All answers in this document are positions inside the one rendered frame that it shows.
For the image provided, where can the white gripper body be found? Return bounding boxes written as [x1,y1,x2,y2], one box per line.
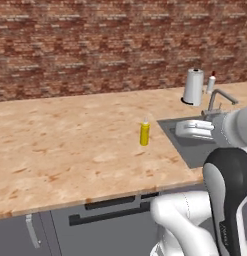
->
[175,119,216,141]

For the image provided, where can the yellow mustard bottle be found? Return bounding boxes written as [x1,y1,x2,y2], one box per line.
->
[139,117,151,147]

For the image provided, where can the grey sink basin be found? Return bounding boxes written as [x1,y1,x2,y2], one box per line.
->
[156,114,233,170]

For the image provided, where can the grey sink tap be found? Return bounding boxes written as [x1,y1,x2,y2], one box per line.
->
[201,88,240,122]

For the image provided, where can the white paper towel roll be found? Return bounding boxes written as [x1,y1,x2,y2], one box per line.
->
[180,68,205,108]

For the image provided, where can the white red-capped bottle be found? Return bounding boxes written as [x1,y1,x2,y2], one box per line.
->
[206,70,217,95]

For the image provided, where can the grey dishwasher front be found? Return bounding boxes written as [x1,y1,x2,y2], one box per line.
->
[49,191,167,256]

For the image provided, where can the grey cupboard door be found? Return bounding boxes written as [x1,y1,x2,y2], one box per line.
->
[0,210,58,256]

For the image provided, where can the black dishwasher handle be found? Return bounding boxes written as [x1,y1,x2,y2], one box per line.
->
[68,201,152,227]

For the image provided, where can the silver cupboard handle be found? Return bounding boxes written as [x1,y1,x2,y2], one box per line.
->
[25,213,42,249]

